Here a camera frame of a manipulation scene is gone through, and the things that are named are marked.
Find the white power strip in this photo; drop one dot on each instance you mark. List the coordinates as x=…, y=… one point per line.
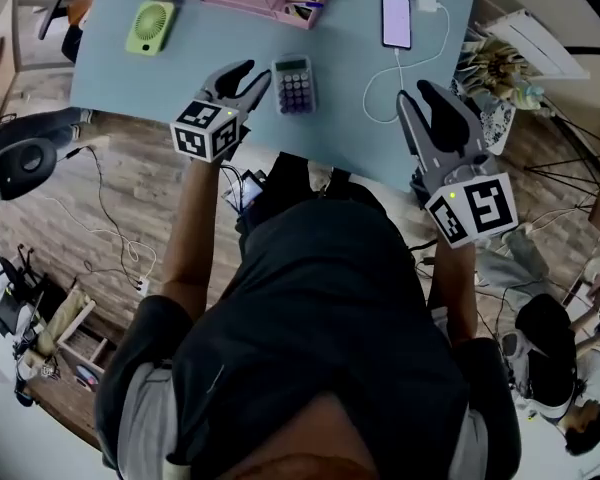
x=142, y=285

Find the person's left forearm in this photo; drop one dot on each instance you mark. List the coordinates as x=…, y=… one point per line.
x=190, y=228

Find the dried flower bouquet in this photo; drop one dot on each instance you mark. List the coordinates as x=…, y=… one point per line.
x=500, y=65

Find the black office chair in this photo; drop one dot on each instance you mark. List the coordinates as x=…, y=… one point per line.
x=27, y=160

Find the purple and white calculator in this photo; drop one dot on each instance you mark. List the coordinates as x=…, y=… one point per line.
x=295, y=85

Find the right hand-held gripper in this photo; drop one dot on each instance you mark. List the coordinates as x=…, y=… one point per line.
x=475, y=208

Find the black tripod stand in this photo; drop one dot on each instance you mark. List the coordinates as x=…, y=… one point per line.
x=7, y=278

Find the small black device with screen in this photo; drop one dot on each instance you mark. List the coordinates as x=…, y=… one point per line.
x=247, y=188

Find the beige cloth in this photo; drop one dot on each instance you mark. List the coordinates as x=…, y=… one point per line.
x=62, y=320

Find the person's right forearm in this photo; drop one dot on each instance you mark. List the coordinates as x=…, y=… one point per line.
x=452, y=293

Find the person's black clothed torso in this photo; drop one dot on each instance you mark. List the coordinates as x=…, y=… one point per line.
x=310, y=328

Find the white patterned wrapping paper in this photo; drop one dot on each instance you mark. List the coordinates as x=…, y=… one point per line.
x=497, y=123

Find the smartphone with lit screen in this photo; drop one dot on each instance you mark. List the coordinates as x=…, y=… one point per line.
x=396, y=20

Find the white flat panel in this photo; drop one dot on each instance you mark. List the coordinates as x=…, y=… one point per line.
x=540, y=43

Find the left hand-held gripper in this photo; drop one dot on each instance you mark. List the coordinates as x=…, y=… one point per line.
x=205, y=130

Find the white charger plug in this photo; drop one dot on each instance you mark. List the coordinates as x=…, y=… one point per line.
x=425, y=2

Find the blue pen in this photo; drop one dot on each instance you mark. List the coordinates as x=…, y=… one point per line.
x=307, y=4

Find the wooden crate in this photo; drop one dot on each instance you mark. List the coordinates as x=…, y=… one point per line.
x=82, y=338

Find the green desk fan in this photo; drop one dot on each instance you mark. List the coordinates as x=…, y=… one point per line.
x=150, y=25

